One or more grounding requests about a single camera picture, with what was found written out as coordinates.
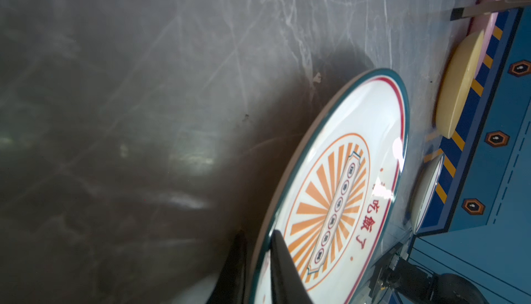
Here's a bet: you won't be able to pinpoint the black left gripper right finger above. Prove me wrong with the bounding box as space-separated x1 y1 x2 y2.
270 229 312 304

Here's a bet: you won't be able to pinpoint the yellow round plate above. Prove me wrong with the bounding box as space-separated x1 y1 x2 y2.
435 30 484 139

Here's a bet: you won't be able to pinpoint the white plate orange sunburst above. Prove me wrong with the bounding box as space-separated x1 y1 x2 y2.
245 69 410 303

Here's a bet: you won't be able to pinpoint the white plate red characters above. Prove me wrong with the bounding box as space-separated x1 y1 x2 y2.
409 154 445 234

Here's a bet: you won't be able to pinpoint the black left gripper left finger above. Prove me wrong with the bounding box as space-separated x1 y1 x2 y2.
206 231 248 304

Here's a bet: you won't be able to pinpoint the silver wire dish rack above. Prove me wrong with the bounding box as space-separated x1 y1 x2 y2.
450 0 530 21

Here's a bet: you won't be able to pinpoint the pink round plate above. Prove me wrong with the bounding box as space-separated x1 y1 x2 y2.
469 0 498 76

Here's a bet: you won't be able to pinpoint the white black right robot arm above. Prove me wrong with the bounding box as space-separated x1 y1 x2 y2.
369 246 488 303

